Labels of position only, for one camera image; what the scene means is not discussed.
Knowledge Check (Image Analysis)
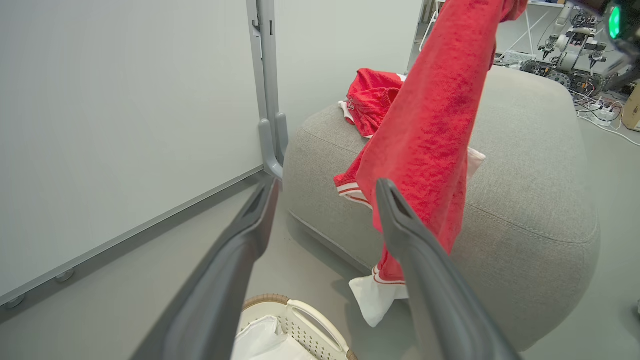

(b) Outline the grey partition post, curved foot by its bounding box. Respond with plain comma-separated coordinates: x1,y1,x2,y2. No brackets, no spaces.
245,0,289,181

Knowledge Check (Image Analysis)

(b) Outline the brown cardboard box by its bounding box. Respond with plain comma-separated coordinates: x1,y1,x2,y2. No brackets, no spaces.
621,82,640,132

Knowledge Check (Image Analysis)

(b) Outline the red garment with striped trim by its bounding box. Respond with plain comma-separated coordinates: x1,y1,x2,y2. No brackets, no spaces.
334,0,530,328

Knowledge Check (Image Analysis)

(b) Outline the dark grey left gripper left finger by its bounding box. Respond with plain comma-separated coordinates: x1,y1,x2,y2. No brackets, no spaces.
131,177,281,360

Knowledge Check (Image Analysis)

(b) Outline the white cloth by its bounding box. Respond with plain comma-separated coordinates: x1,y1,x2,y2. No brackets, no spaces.
232,315,318,360

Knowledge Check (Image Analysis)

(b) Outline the white perforated laundry basket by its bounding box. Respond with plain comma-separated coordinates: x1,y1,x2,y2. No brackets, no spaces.
235,293,358,360

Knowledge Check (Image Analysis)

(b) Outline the right gripper, green band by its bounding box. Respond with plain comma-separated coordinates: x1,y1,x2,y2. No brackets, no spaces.
570,0,640,57

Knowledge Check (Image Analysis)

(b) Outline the grey background robot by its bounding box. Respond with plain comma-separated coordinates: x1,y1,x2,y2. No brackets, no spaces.
520,5,618,98

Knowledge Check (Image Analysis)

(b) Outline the grey fabric ottoman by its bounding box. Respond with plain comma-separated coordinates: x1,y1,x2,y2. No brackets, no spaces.
282,65,601,353

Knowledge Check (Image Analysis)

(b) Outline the red garment with white lettering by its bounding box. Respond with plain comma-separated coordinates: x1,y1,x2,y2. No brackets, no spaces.
338,68,408,139

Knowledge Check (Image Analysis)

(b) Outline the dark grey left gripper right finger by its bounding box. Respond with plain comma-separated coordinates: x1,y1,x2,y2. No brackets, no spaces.
376,178,521,360

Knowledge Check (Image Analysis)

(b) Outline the white power strip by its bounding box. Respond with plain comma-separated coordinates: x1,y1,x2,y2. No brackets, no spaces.
590,102,621,123

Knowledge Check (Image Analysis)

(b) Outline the white floor cable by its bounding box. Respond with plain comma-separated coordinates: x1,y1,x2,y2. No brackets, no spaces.
575,112,640,147

